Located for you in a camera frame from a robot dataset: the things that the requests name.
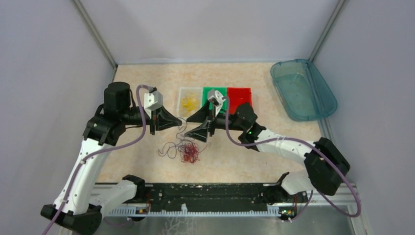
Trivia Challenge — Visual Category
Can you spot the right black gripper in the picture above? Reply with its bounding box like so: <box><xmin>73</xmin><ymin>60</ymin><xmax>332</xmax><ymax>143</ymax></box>
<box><xmin>184</xmin><ymin>99</ymin><xmax>245</xmax><ymax>142</ymax></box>

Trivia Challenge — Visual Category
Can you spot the aluminium frame rail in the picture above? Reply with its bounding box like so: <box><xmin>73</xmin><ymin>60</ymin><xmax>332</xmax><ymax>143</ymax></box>
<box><xmin>91</xmin><ymin>183</ymin><xmax>357</xmax><ymax>210</ymax></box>

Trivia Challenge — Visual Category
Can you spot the green plastic bin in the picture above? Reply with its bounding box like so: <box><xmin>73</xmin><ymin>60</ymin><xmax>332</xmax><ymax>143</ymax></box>
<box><xmin>202</xmin><ymin>87</ymin><xmax>228</xmax><ymax>113</ymax></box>

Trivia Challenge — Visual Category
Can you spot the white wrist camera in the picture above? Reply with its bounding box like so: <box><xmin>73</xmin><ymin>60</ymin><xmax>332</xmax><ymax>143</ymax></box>
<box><xmin>207</xmin><ymin>89</ymin><xmax>225</xmax><ymax>110</ymax></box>
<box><xmin>143</xmin><ymin>87</ymin><xmax>163</xmax><ymax>117</ymax></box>

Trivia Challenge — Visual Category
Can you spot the red plastic bin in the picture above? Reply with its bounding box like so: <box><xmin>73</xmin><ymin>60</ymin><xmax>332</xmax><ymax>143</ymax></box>
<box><xmin>227</xmin><ymin>87</ymin><xmax>252</xmax><ymax>114</ymax></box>

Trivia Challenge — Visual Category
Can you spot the white toothed cable duct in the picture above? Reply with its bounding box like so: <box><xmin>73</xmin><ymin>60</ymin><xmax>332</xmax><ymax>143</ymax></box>
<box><xmin>106</xmin><ymin>204</ymin><xmax>282</xmax><ymax>217</ymax></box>

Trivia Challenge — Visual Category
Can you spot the red cable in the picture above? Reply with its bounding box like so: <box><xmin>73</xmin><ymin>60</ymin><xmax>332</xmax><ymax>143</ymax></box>
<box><xmin>179</xmin><ymin>141</ymin><xmax>202</xmax><ymax>165</ymax></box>

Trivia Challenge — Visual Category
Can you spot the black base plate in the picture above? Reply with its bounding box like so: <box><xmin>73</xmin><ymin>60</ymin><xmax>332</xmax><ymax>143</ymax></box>
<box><xmin>127</xmin><ymin>183</ymin><xmax>308</xmax><ymax>212</ymax></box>

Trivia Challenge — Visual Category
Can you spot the teal transparent tub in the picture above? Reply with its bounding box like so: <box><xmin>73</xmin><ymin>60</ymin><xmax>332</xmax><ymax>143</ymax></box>
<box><xmin>270</xmin><ymin>59</ymin><xmax>338</xmax><ymax>122</ymax></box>

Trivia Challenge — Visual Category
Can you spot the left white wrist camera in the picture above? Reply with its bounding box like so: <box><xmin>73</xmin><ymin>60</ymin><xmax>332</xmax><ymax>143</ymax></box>
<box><xmin>143</xmin><ymin>87</ymin><xmax>163</xmax><ymax>117</ymax></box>

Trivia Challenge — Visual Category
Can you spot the white plastic bin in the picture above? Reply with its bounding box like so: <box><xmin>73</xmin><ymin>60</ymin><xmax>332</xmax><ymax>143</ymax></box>
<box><xmin>177</xmin><ymin>87</ymin><xmax>203</xmax><ymax>118</ymax></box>

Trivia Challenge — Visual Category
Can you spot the yellow cable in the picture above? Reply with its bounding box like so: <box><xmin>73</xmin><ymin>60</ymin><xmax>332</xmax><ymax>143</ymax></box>
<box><xmin>181</xmin><ymin>94</ymin><xmax>200</xmax><ymax>113</ymax></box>

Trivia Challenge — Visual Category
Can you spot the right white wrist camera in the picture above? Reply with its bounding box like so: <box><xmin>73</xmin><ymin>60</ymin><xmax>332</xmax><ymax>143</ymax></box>
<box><xmin>207</xmin><ymin>89</ymin><xmax>225</xmax><ymax>110</ymax></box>

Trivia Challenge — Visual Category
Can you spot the purple thin cable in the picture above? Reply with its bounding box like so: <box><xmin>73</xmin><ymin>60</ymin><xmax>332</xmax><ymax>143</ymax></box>
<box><xmin>158</xmin><ymin>118</ymin><xmax>211</xmax><ymax>160</ymax></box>

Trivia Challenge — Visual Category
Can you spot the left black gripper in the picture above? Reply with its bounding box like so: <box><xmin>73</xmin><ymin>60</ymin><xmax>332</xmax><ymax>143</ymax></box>
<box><xmin>120</xmin><ymin>104</ymin><xmax>182</xmax><ymax>135</ymax></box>

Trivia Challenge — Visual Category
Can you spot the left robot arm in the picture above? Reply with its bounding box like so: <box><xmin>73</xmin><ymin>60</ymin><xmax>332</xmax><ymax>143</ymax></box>
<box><xmin>40</xmin><ymin>82</ymin><xmax>182</xmax><ymax>235</ymax></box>

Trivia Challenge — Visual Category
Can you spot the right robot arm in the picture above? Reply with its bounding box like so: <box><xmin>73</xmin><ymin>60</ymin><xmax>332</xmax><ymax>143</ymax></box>
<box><xmin>185</xmin><ymin>102</ymin><xmax>350</xmax><ymax>202</ymax></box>

